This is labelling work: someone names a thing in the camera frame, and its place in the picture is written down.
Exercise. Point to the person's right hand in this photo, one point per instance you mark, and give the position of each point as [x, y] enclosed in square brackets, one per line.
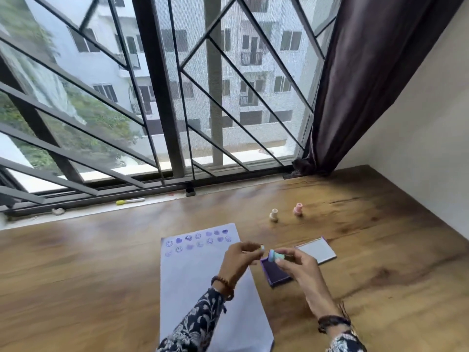
[307, 278]

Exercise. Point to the person's left hand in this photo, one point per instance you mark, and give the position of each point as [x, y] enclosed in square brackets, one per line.
[234, 262]

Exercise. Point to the person's right thumb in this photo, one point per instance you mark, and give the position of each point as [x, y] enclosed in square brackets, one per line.
[287, 262]

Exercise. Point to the person's left thumb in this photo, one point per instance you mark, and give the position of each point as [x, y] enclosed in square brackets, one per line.
[249, 245]

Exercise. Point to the teal toy stamp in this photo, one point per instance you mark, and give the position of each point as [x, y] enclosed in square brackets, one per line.
[273, 256]

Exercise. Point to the person's left forearm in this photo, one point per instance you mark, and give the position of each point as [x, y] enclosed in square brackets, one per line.
[198, 322]

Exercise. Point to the person's right forearm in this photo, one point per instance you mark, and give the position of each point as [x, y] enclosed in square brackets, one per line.
[346, 342]

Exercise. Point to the purple ink pad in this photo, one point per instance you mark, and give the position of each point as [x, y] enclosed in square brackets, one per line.
[274, 274]

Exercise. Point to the cream toy stamp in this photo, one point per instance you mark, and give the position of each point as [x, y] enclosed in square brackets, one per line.
[273, 215]

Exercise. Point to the white paper sheet with stamps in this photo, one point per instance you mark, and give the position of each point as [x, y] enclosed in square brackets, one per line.
[205, 274]

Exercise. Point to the pink toy stamp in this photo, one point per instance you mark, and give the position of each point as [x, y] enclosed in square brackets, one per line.
[298, 209]

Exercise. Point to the black window latch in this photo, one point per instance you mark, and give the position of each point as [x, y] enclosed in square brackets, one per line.
[189, 190]

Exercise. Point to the yellow and white marker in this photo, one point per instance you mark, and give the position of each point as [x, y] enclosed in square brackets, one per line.
[130, 201]

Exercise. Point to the white apartment building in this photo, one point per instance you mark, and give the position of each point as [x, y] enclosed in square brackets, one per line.
[249, 69]

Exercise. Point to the small white scrap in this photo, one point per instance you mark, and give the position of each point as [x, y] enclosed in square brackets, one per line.
[58, 211]

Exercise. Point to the black metal window grille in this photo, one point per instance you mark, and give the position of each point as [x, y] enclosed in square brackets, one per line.
[110, 106]

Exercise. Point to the dark brown curtain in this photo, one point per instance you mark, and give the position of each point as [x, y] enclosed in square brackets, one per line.
[366, 76]

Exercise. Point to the green trees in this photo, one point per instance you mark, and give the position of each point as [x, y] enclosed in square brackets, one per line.
[84, 124]

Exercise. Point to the dark window frame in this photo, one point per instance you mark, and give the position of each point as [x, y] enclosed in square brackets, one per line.
[157, 87]

